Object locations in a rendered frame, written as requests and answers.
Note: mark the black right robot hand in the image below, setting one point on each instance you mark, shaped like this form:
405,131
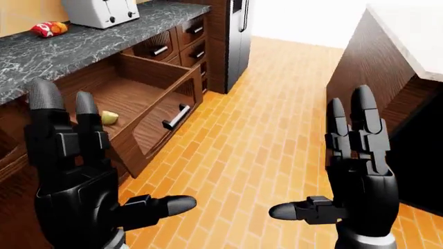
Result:
363,181

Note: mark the open brown wooden drawer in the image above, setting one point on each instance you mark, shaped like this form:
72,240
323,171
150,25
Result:
145,103

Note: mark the wooden kitchen island white top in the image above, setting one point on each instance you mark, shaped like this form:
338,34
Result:
387,77

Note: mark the dark steel refrigerator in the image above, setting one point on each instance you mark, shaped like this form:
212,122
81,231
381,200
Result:
237,44

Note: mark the green yellow fruit piece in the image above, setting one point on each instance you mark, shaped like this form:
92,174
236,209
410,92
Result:
110,117

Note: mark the closed wooden drawer wide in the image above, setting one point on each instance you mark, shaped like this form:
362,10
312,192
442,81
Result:
155,48

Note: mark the closed wooden drawer narrow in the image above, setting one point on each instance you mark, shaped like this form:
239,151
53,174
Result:
194,53
192,29

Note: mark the brown wooden base cabinet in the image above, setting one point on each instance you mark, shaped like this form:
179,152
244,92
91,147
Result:
14,160

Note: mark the white toaster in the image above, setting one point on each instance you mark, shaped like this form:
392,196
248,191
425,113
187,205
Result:
104,11

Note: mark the dark marble countertop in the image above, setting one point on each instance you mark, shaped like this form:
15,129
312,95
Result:
69,44

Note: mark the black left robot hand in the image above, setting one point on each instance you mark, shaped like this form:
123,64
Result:
74,197

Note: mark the red orange snack bag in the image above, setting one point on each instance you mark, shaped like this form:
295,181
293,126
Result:
48,29

